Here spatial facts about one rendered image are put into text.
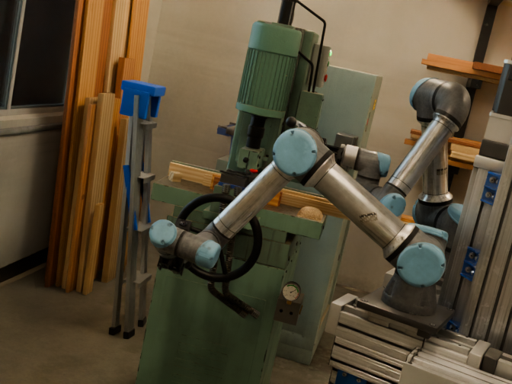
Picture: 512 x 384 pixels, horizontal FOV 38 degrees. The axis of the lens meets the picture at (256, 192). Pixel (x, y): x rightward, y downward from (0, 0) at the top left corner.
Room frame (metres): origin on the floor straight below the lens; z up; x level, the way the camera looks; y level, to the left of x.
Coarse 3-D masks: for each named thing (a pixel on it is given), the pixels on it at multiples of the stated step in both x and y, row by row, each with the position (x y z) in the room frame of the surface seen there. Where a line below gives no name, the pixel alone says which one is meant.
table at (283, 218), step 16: (160, 192) 2.53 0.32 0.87; (176, 192) 2.52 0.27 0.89; (192, 192) 2.51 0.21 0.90; (208, 192) 2.56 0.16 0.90; (208, 208) 2.44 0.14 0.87; (272, 208) 2.52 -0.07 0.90; (288, 208) 2.57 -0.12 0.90; (272, 224) 2.47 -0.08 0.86; (288, 224) 2.46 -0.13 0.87; (304, 224) 2.46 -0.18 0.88; (320, 224) 2.45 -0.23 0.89
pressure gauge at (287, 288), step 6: (288, 282) 2.42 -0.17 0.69; (294, 282) 2.41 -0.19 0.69; (288, 288) 2.40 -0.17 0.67; (294, 288) 2.39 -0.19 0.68; (300, 288) 2.41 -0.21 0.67; (282, 294) 2.40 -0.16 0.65; (288, 294) 2.40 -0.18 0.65; (294, 294) 2.39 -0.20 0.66; (288, 300) 2.39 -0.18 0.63; (294, 300) 2.39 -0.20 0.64
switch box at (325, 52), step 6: (318, 48) 2.90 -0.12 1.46; (324, 48) 2.90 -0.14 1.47; (330, 48) 2.92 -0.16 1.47; (312, 54) 2.91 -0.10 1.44; (324, 54) 2.90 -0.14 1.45; (312, 60) 2.91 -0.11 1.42; (324, 60) 2.90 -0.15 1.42; (324, 66) 2.90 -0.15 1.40; (318, 72) 2.90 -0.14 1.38; (324, 72) 2.91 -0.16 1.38; (312, 78) 2.90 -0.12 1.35; (318, 78) 2.90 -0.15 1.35; (306, 84) 2.91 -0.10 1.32; (312, 84) 2.90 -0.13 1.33; (318, 84) 2.90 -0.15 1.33
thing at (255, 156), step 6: (240, 150) 2.61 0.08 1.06; (246, 150) 2.61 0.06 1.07; (252, 150) 2.61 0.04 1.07; (258, 150) 2.65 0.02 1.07; (264, 150) 2.72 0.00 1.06; (240, 156) 2.61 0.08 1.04; (246, 156) 2.61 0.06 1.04; (252, 156) 2.60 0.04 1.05; (258, 156) 2.60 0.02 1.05; (240, 162) 2.61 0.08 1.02; (252, 162) 2.60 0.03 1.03; (258, 162) 2.63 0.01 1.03; (246, 168) 2.61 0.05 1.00; (252, 168) 2.60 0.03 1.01; (258, 168) 2.67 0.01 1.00
